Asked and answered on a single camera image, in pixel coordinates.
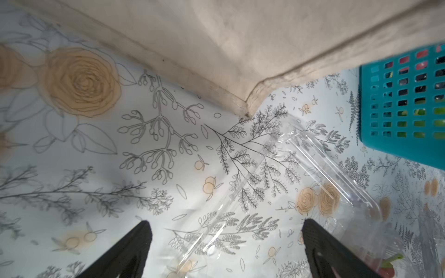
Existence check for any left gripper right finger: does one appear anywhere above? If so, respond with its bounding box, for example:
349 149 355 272
302 219 379 278

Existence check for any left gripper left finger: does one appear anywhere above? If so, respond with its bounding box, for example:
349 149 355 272
79 220 153 278

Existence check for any clear clamshell container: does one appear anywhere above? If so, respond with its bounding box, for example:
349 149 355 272
165 119 445 278

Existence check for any red grape bunch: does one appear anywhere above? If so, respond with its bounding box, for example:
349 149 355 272
360 253 405 278

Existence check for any teal plastic basket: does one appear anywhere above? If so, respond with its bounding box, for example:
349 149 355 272
359 42 445 170

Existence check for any beige canvas tote bag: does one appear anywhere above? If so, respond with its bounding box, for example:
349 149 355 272
18 1 445 116

